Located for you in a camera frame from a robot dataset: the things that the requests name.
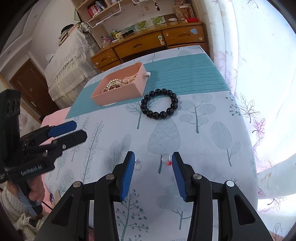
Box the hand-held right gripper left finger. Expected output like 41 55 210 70
39 151 136 241

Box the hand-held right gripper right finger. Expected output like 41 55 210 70
171 152 274 241

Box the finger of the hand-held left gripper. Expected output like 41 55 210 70
39 129 88 161
20 120 78 142

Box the pink jewelry box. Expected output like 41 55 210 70
91 62 151 107

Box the gold rhinestone hair claw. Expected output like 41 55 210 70
106 79 126 91

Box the pearl necklace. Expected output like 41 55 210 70
122 72 139 84

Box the person's left hand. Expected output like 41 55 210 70
28 176 46 202

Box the tree print tablecloth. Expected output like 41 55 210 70
44 45 258 241

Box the brown wooden door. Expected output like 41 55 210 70
9 58 60 118

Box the white lace furniture cover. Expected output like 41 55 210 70
44 22 100 109

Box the stack of books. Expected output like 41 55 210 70
58 30 70 45

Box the wooden bookshelf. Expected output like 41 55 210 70
70 0 197 28

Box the wooden desk with drawers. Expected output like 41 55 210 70
90 22 210 72

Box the row of books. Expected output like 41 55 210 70
87 0 109 18

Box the row of green picture cards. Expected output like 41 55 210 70
124 16 166 32

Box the white leaf print curtain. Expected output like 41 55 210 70
203 0 296 232

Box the printed paper bag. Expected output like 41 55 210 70
173 5 196 20

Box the black bead bracelet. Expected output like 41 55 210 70
140 88 179 120

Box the white wire basket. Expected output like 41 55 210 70
87 0 123 28

